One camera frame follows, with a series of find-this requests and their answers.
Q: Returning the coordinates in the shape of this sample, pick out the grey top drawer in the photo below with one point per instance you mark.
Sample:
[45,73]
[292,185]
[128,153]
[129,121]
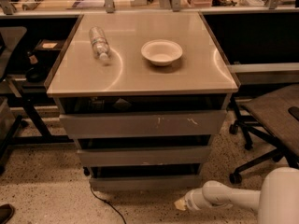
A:
[138,124]

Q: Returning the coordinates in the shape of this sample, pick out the clear plastic water bottle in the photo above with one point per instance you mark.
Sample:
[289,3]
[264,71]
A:
[101,48]

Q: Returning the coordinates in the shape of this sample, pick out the grey bottom drawer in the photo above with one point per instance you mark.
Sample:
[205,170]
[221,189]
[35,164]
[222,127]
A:
[123,178]

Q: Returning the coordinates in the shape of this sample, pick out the white paper bowl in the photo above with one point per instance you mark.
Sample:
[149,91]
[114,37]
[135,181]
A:
[161,52]

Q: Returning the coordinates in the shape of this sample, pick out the grey drawer cabinet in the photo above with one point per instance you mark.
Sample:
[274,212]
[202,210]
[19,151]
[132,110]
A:
[128,83]

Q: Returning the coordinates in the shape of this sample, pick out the grey middle drawer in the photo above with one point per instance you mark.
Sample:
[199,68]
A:
[143,156]

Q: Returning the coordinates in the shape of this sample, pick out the black box under desk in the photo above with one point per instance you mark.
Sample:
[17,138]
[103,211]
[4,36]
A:
[49,45]

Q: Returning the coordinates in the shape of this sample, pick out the white foam-padded gripper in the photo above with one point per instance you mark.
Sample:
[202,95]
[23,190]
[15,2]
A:
[189,200]

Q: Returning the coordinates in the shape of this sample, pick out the black office chair right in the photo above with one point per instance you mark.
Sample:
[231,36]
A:
[273,117]

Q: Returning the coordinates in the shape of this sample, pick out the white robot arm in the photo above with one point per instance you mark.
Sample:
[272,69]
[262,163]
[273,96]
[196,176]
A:
[277,202]

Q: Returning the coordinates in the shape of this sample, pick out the dark shoe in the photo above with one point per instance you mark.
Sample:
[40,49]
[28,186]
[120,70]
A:
[6,213]

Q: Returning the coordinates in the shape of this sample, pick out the grey drawer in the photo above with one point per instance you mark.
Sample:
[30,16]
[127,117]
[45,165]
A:
[123,178]
[143,156]
[138,124]

